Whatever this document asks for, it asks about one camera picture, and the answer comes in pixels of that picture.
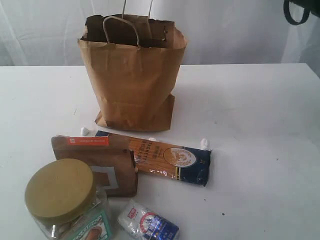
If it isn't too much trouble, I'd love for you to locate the brown paper bag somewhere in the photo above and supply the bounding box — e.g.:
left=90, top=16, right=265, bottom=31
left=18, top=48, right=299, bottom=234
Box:
left=77, top=13, right=187, bottom=132

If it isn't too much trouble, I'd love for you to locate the clear jar with gold lid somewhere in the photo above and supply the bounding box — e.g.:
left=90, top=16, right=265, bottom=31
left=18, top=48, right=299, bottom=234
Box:
left=24, top=158, right=113, bottom=240

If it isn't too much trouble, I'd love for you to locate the spaghetti packet blue and orange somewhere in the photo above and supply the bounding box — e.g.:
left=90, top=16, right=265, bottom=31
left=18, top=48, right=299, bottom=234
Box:
left=94, top=129, right=213, bottom=188

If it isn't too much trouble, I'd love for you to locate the small white foam piece right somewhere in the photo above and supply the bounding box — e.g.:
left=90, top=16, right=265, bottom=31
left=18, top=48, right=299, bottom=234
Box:
left=200, top=138, right=211, bottom=151

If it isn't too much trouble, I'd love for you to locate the brown paper pouch orange label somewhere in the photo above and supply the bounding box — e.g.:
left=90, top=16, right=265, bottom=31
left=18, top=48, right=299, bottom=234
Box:
left=51, top=133, right=138, bottom=198

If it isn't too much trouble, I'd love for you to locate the small white foam piece left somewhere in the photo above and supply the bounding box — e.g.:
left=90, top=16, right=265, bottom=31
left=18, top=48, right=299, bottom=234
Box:
left=80, top=127, right=90, bottom=137

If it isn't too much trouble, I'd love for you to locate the white blue sugar packet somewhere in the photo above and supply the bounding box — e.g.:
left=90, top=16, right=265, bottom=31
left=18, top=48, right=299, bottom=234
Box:
left=117, top=200, right=180, bottom=240

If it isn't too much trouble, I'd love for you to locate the white backdrop curtain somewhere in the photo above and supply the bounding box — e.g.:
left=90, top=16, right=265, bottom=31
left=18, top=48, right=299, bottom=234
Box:
left=0, top=0, right=320, bottom=71

